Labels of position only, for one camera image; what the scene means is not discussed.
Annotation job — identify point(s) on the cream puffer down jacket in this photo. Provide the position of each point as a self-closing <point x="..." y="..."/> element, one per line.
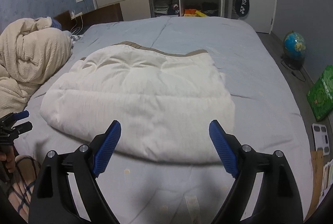
<point x="163" y="102"/>

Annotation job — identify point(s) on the plaid pyjama leg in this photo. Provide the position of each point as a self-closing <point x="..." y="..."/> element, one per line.
<point x="22" y="184"/>

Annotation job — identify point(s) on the cardboard piece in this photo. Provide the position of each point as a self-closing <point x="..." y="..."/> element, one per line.
<point x="317" y="165"/>

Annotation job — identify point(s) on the blue globe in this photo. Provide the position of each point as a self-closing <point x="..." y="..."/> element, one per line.
<point x="294" y="46"/>

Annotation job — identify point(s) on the white bathroom scale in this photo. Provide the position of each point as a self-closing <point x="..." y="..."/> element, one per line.
<point x="321" y="142"/>

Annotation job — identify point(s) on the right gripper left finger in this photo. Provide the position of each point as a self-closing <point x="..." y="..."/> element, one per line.
<point x="104" y="146"/>

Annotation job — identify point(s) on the orange yellow toy blocks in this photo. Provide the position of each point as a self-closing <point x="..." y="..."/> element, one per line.
<point x="193" y="13"/>

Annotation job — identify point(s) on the cream knitted blanket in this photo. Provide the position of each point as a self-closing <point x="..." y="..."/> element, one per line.
<point x="32" y="51"/>

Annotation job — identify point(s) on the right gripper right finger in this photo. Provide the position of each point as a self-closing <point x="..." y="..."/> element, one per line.
<point x="222" y="147"/>

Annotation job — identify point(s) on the person's left hand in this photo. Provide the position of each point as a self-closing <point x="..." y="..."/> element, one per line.
<point x="8" y="156"/>

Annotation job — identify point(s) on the dark wooden headboard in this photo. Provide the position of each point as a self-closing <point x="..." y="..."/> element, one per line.
<point x="107" y="14"/>

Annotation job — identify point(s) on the grey-blue bed sheet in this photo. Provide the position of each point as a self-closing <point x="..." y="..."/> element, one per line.
<point x="266" y="117"/>

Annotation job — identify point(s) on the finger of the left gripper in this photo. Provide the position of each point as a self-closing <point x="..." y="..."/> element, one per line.
<point x="22" y="128"/>
<point x="20" y="115"/>

